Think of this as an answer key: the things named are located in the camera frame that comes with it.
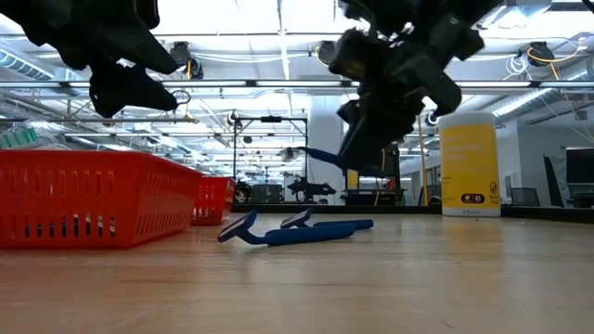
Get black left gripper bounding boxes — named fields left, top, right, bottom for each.
left=0, top=0, right=180, bottom=118

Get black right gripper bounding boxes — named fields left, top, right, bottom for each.
left=337, top=16, right=484, bottom=171

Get clear packet green items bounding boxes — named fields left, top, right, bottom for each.
left=0, top=120, right=64, bottom=152

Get white building column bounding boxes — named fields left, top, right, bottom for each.
left=308, top=95, right=344, bottom=205

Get black background cabinet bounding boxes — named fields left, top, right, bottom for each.
left=342, top=142, right=402, bottom=206

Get long overhead light bar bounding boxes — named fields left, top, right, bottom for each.
left=0, top=79, right=594, bottom=90

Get yellow disinfecting wipes canister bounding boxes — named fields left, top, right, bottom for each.
left=437, top=109, right=503, bottom=218

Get large red plastic basket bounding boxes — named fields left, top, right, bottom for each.
left=0, top=148, right=204, bottom=250

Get small red plastic basket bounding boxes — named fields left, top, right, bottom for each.
left=192, top=175, right=238, bottom=227

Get black mesh bin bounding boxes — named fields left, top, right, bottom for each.
left=510, top=186, right=539, bottom=207

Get dark computer monitor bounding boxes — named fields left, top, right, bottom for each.
left=564, top=147, right=594, bottom=196

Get black ceiling cable reel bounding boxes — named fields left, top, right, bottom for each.
left=316, top=40, right=336, bottom=67
left=167, top=40, right=205, bottom=81
left=526, top=40, right=557, bottom=69

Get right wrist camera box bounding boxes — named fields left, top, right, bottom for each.
left=328, top=27, right=375, bottom=81

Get yellow hanging cable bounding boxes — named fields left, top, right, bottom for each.
left=376, top=148, right=387, bottom=206

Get yellow vertical cord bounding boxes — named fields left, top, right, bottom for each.
left=416, top=115, right=429, bottom=206

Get black background frame rig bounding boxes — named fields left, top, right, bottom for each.
left=231, top=115, right=310, bottom=205

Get black table edge rail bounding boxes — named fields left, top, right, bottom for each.
left=230, top=202, right=594, bottom=224

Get silver ceiling air duct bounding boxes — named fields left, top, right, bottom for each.
left=0, top=48, right=56, bottom=81

